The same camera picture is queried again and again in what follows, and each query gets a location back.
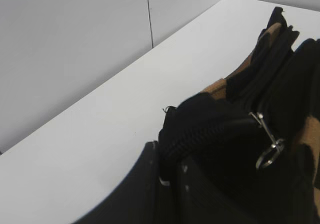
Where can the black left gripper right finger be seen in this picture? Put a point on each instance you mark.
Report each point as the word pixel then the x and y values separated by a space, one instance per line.
pixel 199 201

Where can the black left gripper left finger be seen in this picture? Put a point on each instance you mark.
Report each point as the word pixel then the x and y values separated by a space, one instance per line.
pixel 134 199

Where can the silver zipper pull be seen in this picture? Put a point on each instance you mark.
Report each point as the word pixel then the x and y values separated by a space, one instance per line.
pixel 273 147

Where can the black canvas tote bag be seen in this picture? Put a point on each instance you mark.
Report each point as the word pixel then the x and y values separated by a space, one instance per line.
pixel 214 128

